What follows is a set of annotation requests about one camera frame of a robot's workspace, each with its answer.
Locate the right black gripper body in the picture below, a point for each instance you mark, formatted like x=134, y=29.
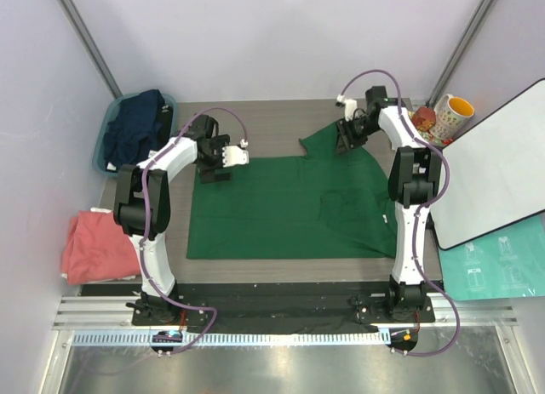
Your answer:
x=360, y=128

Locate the pink folded t shirt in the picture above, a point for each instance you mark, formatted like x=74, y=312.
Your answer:
x=97, y=250

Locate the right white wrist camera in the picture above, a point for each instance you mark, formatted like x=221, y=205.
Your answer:
x=348, y=105

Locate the navy blue t shirt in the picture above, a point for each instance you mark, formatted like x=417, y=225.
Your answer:
x=132, y=130

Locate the teal plastic basket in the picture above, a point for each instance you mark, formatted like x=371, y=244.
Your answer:
x=102, y=155

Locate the white board black rim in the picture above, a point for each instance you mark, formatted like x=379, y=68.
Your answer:
x=495, y=172

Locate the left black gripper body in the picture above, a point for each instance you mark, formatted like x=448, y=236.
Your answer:
x=214, y=160

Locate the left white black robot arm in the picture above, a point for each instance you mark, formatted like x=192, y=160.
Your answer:
x=142, y=209

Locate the left aluminium frame post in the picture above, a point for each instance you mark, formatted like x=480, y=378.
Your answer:
x=90, y=46

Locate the green t shirt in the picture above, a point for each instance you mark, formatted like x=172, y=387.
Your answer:
x=316, y=206

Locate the white mug yellow inside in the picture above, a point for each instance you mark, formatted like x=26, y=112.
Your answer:
x=451, y=113

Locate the teal folding board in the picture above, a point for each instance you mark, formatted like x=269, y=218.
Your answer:
x=505, y=264

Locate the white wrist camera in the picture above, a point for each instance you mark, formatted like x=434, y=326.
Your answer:
x=348, y=105
x=235, y=155

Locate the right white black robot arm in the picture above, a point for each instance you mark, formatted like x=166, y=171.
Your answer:
x=412, y=184

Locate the red small box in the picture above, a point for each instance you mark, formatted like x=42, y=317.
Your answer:
x=424, y=118

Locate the stack of books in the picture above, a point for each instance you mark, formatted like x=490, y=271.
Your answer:
x=434, y=141

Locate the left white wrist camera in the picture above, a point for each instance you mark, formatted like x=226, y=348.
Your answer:
x=235, y=155

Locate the slotted cable duct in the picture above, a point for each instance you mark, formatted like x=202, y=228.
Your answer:
x=167, y=338

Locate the aluminium frame post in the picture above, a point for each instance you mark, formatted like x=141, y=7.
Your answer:
x=470, y=32
x=90, y=46

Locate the aluminium rail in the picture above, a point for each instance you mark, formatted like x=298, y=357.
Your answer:
x=111, y=312

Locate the right aluminium frame post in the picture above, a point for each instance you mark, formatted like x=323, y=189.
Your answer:
x=470, y=32

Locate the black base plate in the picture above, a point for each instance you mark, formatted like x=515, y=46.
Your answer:
x=270, y=308

